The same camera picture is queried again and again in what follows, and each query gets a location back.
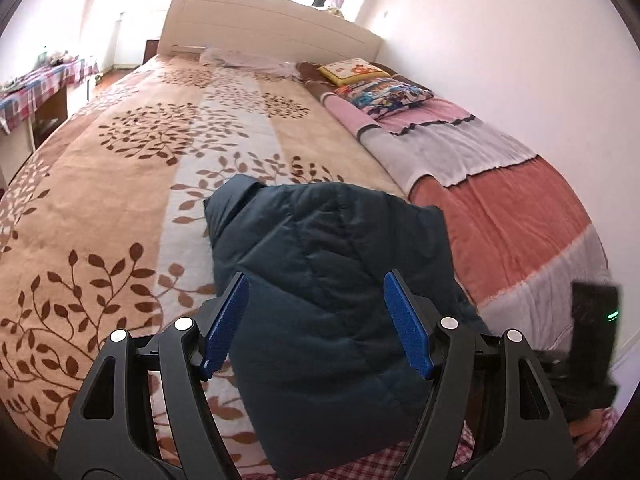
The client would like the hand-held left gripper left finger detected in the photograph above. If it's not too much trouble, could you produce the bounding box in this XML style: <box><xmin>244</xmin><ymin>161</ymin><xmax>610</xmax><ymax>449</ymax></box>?
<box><xmin>54</xmin><ymin>272</ymin><xmax>251</xmax><ymax>480</ymax></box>

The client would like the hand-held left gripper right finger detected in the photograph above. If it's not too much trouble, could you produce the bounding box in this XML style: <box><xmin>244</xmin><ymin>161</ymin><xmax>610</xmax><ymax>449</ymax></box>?
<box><xmin>383</xmin><ymin>269</ymin><xmax>581</xmax><ymax>480</ymax></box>

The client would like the dark teal quilted jacket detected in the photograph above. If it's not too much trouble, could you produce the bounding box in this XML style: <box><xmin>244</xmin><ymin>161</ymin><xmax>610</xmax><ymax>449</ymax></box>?
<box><xmin>202</xmin><ymin>174</ymin><xmax>493</xmax><ymax>478</ymax></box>

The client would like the pink grey red striped quilt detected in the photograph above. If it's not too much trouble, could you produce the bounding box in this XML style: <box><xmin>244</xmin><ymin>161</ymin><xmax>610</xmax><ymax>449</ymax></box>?
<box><xmin>322</xmin><ymin>92</ymin><xmax>613</xmax><ymax>356</ymax></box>

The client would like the beige leaf-patterned blanket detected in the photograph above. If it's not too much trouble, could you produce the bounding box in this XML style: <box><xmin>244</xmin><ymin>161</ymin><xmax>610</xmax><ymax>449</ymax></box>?
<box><xmin>0</xmin><ymin>52</ymin><xmax>416</xmax><ymax>480</ymax></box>

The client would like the cartoon printed pillow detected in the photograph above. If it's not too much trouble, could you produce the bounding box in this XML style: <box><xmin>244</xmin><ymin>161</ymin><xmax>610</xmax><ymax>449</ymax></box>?
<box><xmin>334</xmin><ymin>79</ymin><xmax>435</xmax><ymax>120</ymax></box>

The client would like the brown pillow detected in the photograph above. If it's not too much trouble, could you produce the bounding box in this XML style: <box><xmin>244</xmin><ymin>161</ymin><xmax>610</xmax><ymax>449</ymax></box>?
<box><xmin>295</xmin><ymin>60</ymin><xmax>401</xmax><ymax>106</ymax></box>

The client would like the yellow printed pillow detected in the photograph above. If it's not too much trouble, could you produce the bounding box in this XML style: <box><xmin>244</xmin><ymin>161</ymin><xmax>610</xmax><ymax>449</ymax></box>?
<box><xmin>317</xmin><ymin>58</ymin><xmax>392</xmax><ymax>87</ymax></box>

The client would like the clear plastic sheet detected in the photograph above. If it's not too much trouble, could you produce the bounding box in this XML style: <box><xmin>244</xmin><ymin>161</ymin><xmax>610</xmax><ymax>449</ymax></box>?
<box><xmin>199</xmin><ymin>47</ymin><xmax>301</xmax><ymax>78</ymax></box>

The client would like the white desk with drawers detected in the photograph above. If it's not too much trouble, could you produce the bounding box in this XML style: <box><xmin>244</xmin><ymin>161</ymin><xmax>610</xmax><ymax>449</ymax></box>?
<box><xmin>0</xmin><ymin>77</ymin><xmax>96</xmax><ymax>186</ymax></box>

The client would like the checkered tablecloth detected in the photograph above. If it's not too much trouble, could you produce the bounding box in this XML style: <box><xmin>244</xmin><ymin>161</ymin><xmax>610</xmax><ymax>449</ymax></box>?
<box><xmin>0</xmin><ymin>55</ymin><xmax>99</xmax><ymax>133</ymax></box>

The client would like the cream wooden headboard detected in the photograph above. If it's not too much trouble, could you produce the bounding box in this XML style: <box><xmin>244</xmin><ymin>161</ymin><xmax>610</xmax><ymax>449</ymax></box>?
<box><xmin>156</xmin><ymin>0</ymin><xmax>385</xmax><ymax>66</ymax></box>

